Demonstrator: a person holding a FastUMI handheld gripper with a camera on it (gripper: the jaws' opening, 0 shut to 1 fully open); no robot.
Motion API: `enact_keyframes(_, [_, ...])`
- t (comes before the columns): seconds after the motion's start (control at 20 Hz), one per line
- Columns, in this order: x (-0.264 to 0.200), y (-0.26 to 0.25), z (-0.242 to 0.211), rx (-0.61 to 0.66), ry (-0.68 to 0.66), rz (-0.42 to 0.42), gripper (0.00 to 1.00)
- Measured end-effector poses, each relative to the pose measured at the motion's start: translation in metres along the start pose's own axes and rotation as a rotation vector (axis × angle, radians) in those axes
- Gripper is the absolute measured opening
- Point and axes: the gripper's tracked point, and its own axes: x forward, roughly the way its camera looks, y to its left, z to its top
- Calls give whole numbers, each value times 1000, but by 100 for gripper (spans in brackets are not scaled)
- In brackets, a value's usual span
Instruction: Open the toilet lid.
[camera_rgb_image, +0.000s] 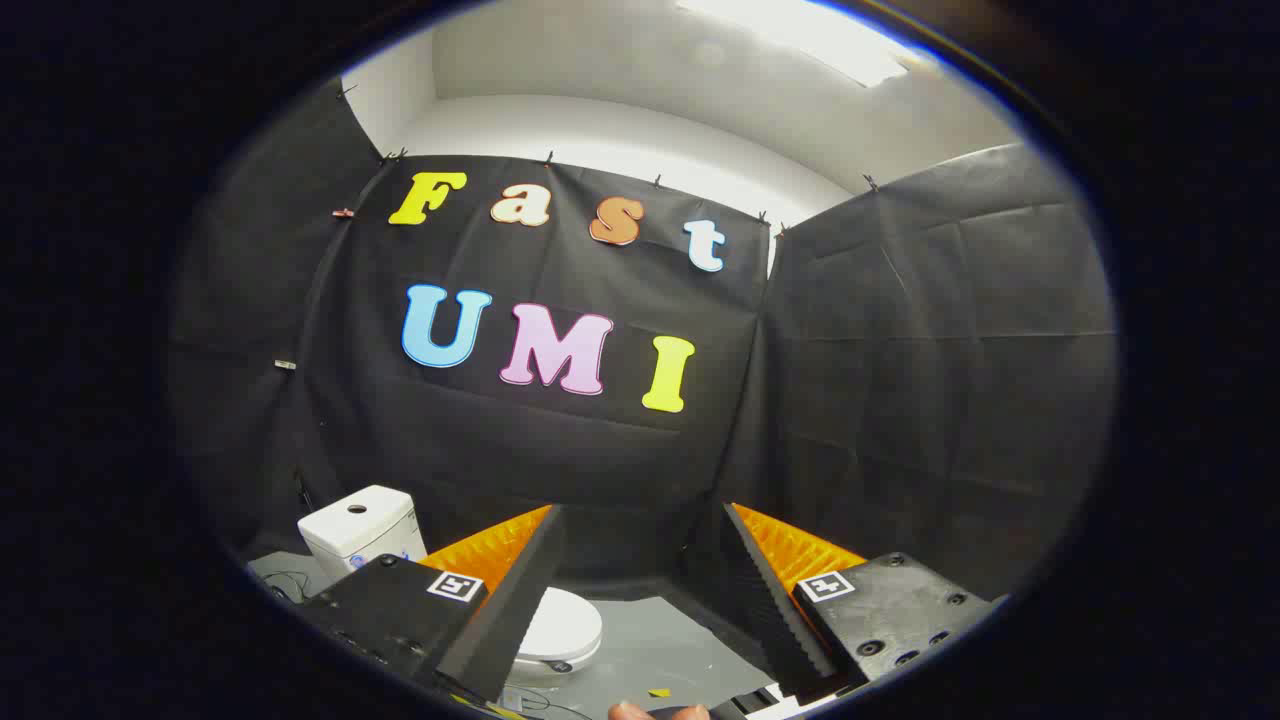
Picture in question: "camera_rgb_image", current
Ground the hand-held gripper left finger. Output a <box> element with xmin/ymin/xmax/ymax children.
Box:
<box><xmin>297</xmin><ymin>503</ymin><xmax>568</xmax><ymax>706</ymax></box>

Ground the black backdrop cloth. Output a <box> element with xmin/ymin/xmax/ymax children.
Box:
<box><xmin>165</xmin><ymin>80</ymin><xmax>1119</xmax><ymax>603</ymax></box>

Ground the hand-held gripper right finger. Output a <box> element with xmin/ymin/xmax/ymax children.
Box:
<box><xmin>722</xmin><ymin>502</ymin><xmax>1003</xmax><ymax>701</ymax></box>

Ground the white toilet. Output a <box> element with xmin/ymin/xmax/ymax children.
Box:
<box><xmin>297</xmin><ymin>485</ymin><xmax>605</xmax><ymax>687</ymax></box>

